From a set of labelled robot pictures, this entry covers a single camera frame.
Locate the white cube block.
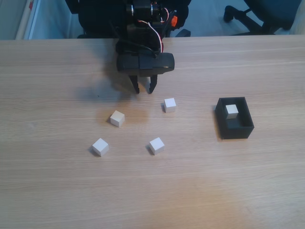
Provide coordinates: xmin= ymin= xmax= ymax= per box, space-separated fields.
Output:
xmin=225 ymin=104 xmax=239 ymax=120
xmin=149 ymin=137 xmax=165 ymax=156
xmin=163 ymin=97 xmax=177 ymax=113
xmin=110 ymin=110 xmax=125 ymax=128
xmin=91 ymin=137 xmax=110 ymax=157

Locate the black open box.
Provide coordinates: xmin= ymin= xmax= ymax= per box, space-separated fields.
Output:
xmin=215 ymin=96 xmax=255 ymax=140

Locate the white board with red print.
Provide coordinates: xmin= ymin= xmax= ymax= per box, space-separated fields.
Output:
xmin=15 ymin=0 xmax=40 ymax=40

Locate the blue office chair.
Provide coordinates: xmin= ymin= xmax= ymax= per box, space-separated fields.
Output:
xmin=223 ymin=0 xmax=302 ymax=36

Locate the black oval camera box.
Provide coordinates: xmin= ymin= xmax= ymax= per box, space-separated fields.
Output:
xmin=139 ymin=52 xmax=176 ymax=77

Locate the white and red servo cable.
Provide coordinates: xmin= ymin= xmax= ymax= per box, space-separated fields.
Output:
xmin=137 ymin=20 xmax=165 ymax=53

